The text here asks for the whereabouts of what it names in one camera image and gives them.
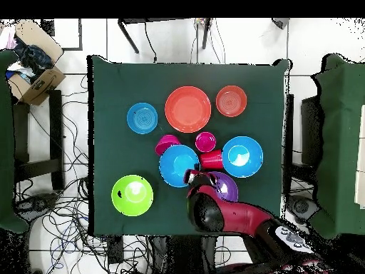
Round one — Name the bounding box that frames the green plastic bowl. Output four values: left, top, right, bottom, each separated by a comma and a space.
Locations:
110, 174, 155, 218

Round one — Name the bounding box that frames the red plastic cup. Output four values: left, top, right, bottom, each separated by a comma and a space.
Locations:
198, 148, 224, 171

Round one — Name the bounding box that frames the cardboard box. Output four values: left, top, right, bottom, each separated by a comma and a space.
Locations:
6, 19, 67, 107

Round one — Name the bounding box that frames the black power strip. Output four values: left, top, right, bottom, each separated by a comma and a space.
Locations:
106, 235, 124, 265

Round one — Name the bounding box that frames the dark green tablecloth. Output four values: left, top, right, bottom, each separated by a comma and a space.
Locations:
86, 54, 292, 237

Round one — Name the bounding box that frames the tangle of black cables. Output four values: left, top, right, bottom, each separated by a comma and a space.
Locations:
14, 73, 149, 274

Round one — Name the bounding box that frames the large blue plastic bowl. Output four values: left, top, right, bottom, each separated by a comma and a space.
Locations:
221, 136, 264, 178
158, 144, 201, 189

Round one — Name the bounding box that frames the green cloth covered table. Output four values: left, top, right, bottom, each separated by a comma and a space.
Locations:
309, 53, 365, 240
0, 49, 29, 234

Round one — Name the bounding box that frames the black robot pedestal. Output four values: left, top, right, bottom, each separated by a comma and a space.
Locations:
146, 235, 219, 274

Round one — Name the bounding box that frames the black metal table frame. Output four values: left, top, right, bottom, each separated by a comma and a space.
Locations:
117, 18, 213, 55

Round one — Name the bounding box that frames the grey box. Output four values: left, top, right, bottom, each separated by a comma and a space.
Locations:
270, 18, 289, 30

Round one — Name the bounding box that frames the small blue flat-bottomed bowl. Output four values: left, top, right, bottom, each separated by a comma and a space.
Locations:
126, 102, 159, 136

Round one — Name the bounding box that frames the purple plastic bowl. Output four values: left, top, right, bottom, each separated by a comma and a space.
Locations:
207, 171, 240, 203

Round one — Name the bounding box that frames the black cable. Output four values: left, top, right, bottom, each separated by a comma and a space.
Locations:
143, 21, 158, 63

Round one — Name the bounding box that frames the dark clothes bundle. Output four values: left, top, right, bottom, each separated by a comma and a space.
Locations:
9, 36, 55, 83

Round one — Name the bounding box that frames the pink plastic bowl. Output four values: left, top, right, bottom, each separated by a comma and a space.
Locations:
155, 134, 183, 157

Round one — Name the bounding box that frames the black bench frame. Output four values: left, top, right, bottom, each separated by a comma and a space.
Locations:
12, 89, 66, 191

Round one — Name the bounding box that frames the black stand base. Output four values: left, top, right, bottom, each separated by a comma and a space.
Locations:
14, 192, 59, 222
285, 194, 321, 226

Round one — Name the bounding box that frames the small orange flat-bottomed bowl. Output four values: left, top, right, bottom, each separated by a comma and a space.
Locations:
215, 85, 248, 118

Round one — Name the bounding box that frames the beige board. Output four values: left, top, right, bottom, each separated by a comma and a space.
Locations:
354, 103, 365, 210

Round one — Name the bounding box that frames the black box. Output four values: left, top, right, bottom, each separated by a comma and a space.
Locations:
40, 19, 56, 37

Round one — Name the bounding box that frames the pink plastic cup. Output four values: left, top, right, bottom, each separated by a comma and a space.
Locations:
195, 131, 217, 153

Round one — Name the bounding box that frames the large orange plastic bowl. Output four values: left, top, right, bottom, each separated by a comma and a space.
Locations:
164, 86, 212, 134

